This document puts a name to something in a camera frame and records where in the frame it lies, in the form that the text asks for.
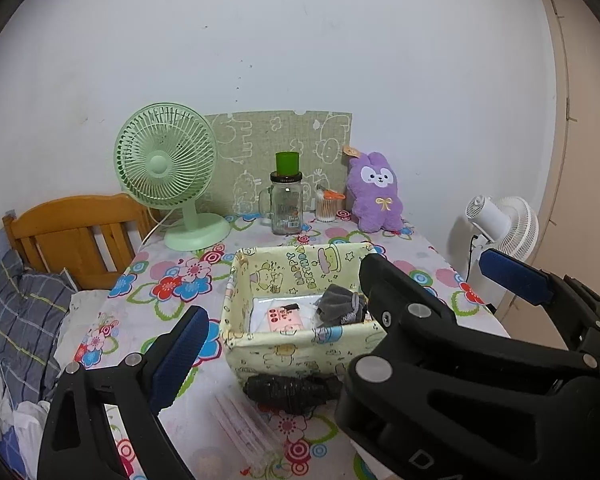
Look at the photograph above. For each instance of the pink cartoon card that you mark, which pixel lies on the pink cartoon card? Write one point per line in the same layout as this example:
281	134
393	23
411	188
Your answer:
285	319

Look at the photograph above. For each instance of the green desk fan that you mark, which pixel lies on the green desk fan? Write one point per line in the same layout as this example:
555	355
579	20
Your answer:
157	165

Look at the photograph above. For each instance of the blue plaid pillow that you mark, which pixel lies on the blue plaid pillow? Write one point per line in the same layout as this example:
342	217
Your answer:
25	310

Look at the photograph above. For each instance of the white bedding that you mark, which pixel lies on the white bedding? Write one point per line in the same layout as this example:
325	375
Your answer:
25	425

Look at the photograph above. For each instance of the green cartoon printed board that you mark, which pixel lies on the green cartoon printed board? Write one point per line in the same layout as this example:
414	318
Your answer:
260	145

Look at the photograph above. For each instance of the cotton swab jar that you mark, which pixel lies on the cotton swab jar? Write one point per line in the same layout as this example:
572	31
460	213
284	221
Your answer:
326	210

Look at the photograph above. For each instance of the purple plush bunny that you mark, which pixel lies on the purple plush bunny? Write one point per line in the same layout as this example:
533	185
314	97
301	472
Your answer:
375	205

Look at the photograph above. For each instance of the floral tablecloth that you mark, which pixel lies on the floral tablecloth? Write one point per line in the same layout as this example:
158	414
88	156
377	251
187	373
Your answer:
180	280

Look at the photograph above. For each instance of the green plastic cup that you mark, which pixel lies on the green plastic cup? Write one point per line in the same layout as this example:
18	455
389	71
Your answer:
287	162

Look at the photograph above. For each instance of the translucent white plastic packet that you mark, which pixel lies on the translucent white plastic packet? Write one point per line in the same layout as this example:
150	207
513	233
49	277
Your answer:
245	425

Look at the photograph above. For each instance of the small orange scissors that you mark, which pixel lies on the small orange scissors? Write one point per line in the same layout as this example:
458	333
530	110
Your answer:
334	193

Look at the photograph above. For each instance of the grey sock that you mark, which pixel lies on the grey sock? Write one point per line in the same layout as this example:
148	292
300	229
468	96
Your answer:
337	300

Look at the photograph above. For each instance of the black fabric bundle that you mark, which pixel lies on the black fabric bundle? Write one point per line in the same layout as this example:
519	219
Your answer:
285	390

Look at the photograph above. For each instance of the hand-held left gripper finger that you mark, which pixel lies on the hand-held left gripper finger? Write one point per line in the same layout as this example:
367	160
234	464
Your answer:
180	355

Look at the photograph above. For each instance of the white standing fan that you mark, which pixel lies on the white standing fan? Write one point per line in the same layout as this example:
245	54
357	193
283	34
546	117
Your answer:
515	230

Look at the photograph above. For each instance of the glass jar mug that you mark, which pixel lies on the glass jar mug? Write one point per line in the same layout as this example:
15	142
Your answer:
286	210

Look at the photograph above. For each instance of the beige door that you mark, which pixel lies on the beige door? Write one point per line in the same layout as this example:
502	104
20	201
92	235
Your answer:
580	135

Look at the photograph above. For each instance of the yellow cartoon fabric box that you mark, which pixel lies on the yellow cartoon fabric box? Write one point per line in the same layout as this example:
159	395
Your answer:
280	360

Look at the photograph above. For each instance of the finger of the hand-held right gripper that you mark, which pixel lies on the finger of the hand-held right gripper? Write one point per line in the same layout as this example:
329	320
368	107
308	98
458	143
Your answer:
515	275
380	285

